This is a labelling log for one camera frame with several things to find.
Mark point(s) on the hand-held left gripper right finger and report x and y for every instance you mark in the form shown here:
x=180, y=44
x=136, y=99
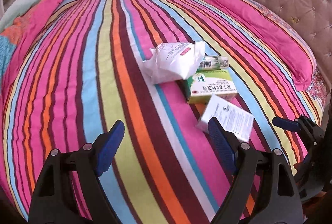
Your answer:
x=221, y=146

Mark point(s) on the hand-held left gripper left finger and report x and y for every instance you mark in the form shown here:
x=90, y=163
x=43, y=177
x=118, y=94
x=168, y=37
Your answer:
x=110, y=148

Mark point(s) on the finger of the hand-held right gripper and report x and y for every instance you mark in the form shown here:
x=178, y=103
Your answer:
x=285, y=124

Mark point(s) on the white printed cardboard box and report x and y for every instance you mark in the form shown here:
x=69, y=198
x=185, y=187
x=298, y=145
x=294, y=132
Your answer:
x=228, y=115

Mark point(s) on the lime green cardboard box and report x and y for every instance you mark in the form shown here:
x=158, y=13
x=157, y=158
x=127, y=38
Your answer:
x=210, y=89

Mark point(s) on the white wet wipes packet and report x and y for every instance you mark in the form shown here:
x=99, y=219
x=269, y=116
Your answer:
x=171, y=65

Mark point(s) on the floral patterned bedsheet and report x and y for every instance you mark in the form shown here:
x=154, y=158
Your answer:
x=317, y=89

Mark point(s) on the striped colourful blanket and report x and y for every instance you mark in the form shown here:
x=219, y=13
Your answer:
x=103, y=71

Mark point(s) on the large pink pillow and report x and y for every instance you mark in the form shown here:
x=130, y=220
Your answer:
x=259, y=21

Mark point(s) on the teal floral quilt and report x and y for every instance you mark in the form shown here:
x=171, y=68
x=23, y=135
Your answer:
x=5, y=58

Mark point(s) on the light green pillow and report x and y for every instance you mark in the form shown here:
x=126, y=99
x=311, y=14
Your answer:
x=23, y=3

